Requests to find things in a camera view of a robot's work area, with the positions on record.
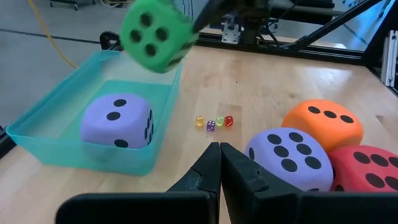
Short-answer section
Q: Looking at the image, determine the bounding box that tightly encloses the orange foam die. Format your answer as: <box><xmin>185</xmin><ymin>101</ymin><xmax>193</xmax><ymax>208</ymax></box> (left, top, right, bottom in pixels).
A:
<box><xmin>281</xmin><ymin>99</ymin><xmax>364</xmax><ymax>153</ymax></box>

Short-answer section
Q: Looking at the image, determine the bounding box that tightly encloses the purple foam die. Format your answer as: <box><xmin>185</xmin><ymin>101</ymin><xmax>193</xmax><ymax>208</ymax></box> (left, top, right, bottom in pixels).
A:
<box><xmin>244</xmin><ymin>127</ymin><xmax>335</xmax><ymax>192</ymax></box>
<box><xmin>80</xmin><ymin>93</ymin><xmax>155</xmax><ymax>149</ymax></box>

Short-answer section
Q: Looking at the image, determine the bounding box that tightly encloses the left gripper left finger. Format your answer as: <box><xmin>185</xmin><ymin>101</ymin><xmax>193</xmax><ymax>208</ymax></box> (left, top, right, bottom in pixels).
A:
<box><xmin>167</xmin><ymin>142</ymin><xmax>222</xmax><ymax>224</ymax></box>

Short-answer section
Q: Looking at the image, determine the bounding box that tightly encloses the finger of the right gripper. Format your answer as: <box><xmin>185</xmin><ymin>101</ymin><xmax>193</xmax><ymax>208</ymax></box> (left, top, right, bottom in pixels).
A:
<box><xmin>192</xmin><ymin>0</ymin><xmax>237</xmax><ymax>34</ymax></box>

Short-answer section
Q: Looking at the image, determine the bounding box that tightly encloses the red foam die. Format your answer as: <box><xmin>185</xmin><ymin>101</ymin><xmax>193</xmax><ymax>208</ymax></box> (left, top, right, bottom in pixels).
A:
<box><xmin>328</xmin><ymin>144</ymin><xmax>398</xmax><ymax>193</ymax></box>

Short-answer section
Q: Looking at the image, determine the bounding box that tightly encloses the teal translucent plastic bin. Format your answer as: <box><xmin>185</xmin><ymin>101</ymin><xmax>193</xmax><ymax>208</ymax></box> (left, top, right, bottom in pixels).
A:
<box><xmin>5</xmin><ymin>49</ymin><xmax>183</xmax><ymax>177</ymax></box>

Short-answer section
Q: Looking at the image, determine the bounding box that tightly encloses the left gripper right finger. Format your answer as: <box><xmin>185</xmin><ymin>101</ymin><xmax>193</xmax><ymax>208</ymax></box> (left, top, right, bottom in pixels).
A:
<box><xmin>221</xmin><ymin>142</ymin><xmax>302</xmax><ymax>224</ymax></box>

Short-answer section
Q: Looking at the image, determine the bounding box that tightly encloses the yellow cable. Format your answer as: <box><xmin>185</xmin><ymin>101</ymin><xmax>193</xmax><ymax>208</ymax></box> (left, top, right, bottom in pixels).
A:
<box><xmin>27</xmin><ymin>0</ymin><xmax>78</xmax><ymax>69</ymax></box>

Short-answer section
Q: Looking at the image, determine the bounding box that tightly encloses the green foam die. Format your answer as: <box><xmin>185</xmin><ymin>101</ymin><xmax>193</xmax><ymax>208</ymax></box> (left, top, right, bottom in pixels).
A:
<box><xmin>119</xmin><ymin>0</ymin><xmax>200</xmax><ymax>75</ymax></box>

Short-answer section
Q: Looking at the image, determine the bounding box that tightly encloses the white metal bracket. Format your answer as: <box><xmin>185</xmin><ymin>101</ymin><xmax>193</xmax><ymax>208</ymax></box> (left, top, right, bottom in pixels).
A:
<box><xmin>221</xmin><ymin>15</ymin><xmax>241</xmax><ymax>44</ymax></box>

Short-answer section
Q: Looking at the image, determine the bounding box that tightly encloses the silver aluminium extrusion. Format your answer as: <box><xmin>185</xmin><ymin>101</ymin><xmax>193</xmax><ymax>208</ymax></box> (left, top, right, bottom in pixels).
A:
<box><xmin>381</xmin><ymin>29</ymin><xmax>398</xmax><ymax>88</ymax></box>

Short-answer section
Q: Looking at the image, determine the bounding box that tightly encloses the black wheeled stand base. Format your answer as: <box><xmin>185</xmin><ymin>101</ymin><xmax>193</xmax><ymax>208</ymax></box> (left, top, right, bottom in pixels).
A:
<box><xmin>49</xmin><ymin>0</ymin><xmax>97</xmax><ymax>12</ymax></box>

